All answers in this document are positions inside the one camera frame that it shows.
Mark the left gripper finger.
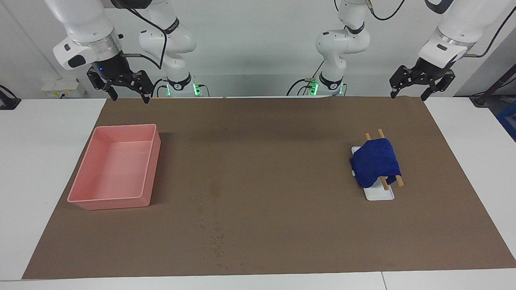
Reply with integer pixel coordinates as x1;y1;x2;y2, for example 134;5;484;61
389;65;420;99
420;71;456;102

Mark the brown table mat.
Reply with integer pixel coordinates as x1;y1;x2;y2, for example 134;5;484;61
22;97;516;280

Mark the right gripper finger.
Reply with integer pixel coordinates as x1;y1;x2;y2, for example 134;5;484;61
87;68;119;102
121;70;154;104

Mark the white wall socket box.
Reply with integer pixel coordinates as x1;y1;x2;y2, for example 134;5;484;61
42;79;86;98

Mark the black left base cable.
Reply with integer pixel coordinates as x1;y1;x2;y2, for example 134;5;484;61
287;60;324;97

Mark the black table clamp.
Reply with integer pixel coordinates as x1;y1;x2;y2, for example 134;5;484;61
0;85;21;110

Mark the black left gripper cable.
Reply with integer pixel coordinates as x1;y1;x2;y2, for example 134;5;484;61
334;0;516;59

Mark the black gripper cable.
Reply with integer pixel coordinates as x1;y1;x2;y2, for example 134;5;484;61
334;0;516;59
117;0;168;70

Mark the pink plastic bin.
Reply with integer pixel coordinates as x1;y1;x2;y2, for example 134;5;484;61
67;124;161;211

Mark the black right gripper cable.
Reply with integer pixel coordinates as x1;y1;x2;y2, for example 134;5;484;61
117;0;168;70

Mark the blue towel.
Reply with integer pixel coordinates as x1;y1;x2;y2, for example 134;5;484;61
349;138;401;189

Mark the black stand pole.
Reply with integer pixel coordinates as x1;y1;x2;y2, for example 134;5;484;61
470;64;516;107

